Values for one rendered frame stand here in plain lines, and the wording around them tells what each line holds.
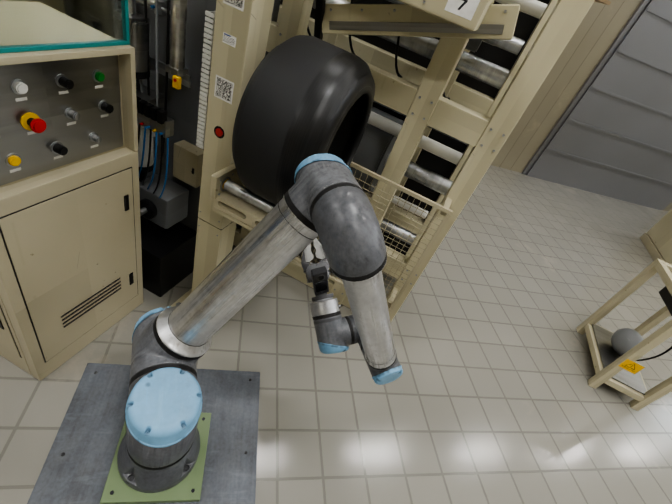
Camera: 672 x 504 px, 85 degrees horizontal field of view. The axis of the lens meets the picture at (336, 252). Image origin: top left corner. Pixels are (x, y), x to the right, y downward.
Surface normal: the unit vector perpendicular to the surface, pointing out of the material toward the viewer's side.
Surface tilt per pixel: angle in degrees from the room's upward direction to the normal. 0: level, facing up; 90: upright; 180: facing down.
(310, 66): 31
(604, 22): 90
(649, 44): 90
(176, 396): 5
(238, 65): 90
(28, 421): 0
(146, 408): 5
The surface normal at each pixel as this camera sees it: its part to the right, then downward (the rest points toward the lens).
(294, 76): -0.03, -0.22
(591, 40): 0.12, 0.66
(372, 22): -0.37, 0.50
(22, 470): 0.30, -0.73
